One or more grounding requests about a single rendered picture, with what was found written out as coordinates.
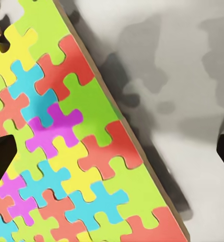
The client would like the jigsaw puzzle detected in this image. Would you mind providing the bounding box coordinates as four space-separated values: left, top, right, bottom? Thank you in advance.
0 0 190 242

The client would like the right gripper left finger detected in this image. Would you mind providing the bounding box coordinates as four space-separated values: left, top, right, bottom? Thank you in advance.
0 134 18 181

